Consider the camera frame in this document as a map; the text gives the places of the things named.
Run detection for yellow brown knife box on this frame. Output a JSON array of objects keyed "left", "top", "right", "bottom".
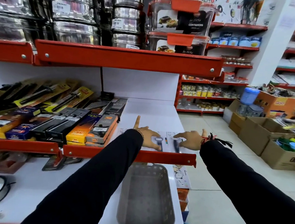
[{"left": 0, "top": 113, "right": 24, "bottom": 136}]

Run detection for person's left forearm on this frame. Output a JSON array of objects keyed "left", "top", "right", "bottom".
[{"left": 20, "top": 121, "right": 144, "bottom": 224}]

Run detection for orange printed cardboard box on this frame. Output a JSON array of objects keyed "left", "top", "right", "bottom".
[{"left": 251, "top": 85, "right": 295, "bottom": 120}]

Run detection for yellow orange knife box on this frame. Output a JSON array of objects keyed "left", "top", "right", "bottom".
[{"left": 65, "top": 112, "right": 102, "bottom": 145}]

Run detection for grey plastic basket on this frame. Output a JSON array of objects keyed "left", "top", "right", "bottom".
[{"left": 116, "top": 161, "right": 180, "bottom": 224}]

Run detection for grey flat grater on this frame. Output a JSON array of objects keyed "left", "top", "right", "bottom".
[{"left": 85, "top": 99, "right": 111, "bottom": 112}]

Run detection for blue knife box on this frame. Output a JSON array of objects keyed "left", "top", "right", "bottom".
[{"left": 5, "top": 111, "right": 53, "bottom": 143}]

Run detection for large brown cardboard box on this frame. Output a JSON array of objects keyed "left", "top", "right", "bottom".
[{"left": 237, "top": 115, "right": 295, "bottom": 159}]

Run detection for long red metal shelf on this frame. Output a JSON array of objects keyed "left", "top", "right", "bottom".
[{"left": 33, "top": 39, "right": 225, "bottom": 79}]

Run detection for white utensil card packet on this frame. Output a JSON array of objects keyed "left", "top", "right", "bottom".
[{"left": 171, "top": 165, "right": 193, "bottom": 190}]

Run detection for black flat packet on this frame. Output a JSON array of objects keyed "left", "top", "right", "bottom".
[{"left": 41, "top": 154, "right": 67, "bottom": 173}]

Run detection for row of yellow jars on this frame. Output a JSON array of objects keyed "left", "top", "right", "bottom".
[{"left": 180, "top": 83, "right": 241, "bottom": 101}]

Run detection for orange grey knife box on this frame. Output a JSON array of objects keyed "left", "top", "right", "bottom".
[{"left": 85, "top": 113, "right": 119, "bottom": 146}]

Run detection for red black thread bracelet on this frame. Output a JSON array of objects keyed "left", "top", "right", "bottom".
[{"left": 200, "top": 132, "right": 234, "bottom": 149}]

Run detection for red white display shelf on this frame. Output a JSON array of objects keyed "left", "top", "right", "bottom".
[{"left": 62, "top": 92, "right": 202, "bottom": 168}]

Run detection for grey lidded plastic container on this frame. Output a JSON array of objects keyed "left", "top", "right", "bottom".
[{"left": 246, "top": 104, "right": 265, "bottom": 118}]

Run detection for small brown cardboard box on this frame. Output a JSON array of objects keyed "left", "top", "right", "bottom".
[{"left": 228, "top": 112, "right": 248, "bottom": 136}]

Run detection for grater in black packet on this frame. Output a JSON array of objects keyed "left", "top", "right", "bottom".
[{"left": 100, "top": 96, "right": 128, "bottom": 123}]

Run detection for person's right hand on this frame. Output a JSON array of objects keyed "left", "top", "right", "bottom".
[{"left": 173, "top": 127, "right": 209, "bottom": 152}]

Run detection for clear container orange lid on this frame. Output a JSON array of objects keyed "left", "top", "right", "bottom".
[
  {"left": 146, "top": 31, "right": 210, "bottom": 56},
  {"left": 146, "top": 0, "right": 218, "bottom": 37}
]

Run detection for person's left hand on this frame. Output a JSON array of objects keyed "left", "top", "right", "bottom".
[{"left": 132, "top": 115, "right": 164, "bottom": 151}]

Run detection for red shelf with knife boxes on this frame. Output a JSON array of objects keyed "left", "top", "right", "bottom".
[{"left": 0, "top": 137, "right": 61, "bottom": 157}]

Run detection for white carded blue peeler packet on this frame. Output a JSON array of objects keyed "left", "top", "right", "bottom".
[
  {"left": 165, "top": 131, "right": 187, "bottom": 154},
  {"left": 144, "top": 130, "right": 168, "bottom": 153}
]

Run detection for pile of colourful plastic bowls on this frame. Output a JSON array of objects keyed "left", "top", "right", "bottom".
[{"left": 274, "top": 136, "right": 295, "bottom": 153}]

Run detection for cardboard box with bowls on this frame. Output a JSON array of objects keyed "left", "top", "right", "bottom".
[{"left": 260, "top": 133, "right": 295, "bottom": 172}]

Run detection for red store shelf rack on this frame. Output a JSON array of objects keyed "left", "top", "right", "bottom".
[{"left": 174, "top": 19, "right": 268, "bottom": 121}]

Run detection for stacks of steel containers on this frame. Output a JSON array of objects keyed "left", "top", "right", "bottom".
[{"left": 0, "top": 0, "right": 148, "bottom": 52}]

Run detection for black knife box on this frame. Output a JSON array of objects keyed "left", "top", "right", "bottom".
[
  {"left": 44, "top": 106, "right": 91, "bottom": 144},
  {"left": 29, "top": 104, "right": 78, "bottom": 142}
]

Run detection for person's right forearm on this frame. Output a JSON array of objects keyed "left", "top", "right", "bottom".
[{"left": 194, "top": 138, "right": 295, "bottom": 224}]

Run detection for row of blue boxes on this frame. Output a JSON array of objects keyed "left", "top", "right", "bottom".
[{"left": 210, "top": 31, "right": 262, "bottom": 49}]

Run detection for short red metal shelf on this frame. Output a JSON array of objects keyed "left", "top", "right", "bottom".
[{"left": 0, "top": 39, "right": 37, "bottom": 65}]

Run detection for gold bead bracelet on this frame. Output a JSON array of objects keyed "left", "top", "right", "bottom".
[{"left": 132, "top": 127, "right": 145, "bottom": 140}]

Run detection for blue water jug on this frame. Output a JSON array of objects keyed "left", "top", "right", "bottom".
[{"left": 236, "top": 86, "right": 261, "bottom": 118}]

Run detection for pile of yellow knife packets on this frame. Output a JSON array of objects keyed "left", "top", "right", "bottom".
[{"left": 0, "top": 73, "right": 96, "bottom": 120}]

